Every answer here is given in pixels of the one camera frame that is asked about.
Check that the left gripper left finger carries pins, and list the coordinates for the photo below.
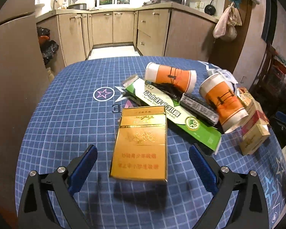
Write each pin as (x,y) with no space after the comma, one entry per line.
(36,210)

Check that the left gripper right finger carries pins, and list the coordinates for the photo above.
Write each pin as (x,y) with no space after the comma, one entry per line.
(250,209)

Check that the golden cigarette pack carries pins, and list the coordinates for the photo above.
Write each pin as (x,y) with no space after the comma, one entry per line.
(140,151)

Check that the beige kitchen cabinets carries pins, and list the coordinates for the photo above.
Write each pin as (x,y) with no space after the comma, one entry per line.
(165,29)

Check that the black trash bags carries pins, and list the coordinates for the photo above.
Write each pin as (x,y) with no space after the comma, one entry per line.
(48,47)

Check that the red gold cigarette pack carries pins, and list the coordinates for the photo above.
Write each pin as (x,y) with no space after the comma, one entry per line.
(254,110)

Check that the beige open cigarette pack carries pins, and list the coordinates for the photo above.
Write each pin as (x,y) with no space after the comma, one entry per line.
(253,138)

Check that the orange paper cup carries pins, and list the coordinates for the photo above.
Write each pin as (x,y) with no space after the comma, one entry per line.
(224,101)
(183,80)

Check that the crumpled white blue paper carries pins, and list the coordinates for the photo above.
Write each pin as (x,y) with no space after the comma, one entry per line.
(227,75)

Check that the silver blister pack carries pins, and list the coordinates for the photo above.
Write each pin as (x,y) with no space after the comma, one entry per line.
(199,108)

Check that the green white carton box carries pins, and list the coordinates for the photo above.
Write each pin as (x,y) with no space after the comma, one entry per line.
(179,115)

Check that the hanging cloth bags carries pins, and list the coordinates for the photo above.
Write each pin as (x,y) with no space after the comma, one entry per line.
(225,28)

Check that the beige refrigerator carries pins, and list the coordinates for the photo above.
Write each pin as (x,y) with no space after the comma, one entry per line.
(23,81)

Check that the small black hanging pan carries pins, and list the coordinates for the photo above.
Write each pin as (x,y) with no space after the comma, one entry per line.
(210,9)

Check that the blue grid table mat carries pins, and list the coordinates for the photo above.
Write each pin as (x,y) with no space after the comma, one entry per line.
(83,106)

